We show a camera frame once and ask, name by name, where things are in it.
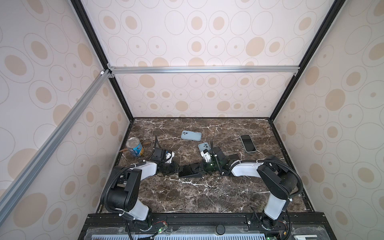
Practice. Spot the light blue case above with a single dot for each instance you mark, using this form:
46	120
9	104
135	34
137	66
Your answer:
248	143
191	136
204	147

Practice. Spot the left diagonal aluminium rail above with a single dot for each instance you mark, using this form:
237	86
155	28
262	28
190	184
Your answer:
23	181

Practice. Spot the right black frame post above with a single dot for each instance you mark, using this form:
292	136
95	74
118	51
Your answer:
319	37

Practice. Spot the black phone middle right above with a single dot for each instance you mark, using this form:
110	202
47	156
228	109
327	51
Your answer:
233	158

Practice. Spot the black phone purple edge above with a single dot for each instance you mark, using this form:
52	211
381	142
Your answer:
248	143

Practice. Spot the black phone case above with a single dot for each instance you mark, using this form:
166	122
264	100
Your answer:
188	173

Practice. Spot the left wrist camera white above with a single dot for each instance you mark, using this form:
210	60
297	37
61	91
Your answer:
163	155

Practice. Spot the blue tin can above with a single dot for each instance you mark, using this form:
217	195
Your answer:
134	146

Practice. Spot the horizontal aluminium rail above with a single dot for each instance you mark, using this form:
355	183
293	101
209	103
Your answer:
205	70

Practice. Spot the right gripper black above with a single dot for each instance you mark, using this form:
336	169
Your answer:
201	166

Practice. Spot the left black frame post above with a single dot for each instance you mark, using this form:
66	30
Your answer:
91	34

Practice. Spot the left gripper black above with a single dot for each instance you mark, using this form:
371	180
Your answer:
173	169

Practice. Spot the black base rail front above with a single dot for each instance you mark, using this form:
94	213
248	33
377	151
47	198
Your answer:
199	226

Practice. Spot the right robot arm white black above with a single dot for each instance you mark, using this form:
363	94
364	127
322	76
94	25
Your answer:
281	180

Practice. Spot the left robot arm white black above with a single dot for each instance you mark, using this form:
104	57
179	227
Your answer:
121	192

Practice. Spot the black frame post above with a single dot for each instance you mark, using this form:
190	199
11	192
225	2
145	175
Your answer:
91	34
319	37

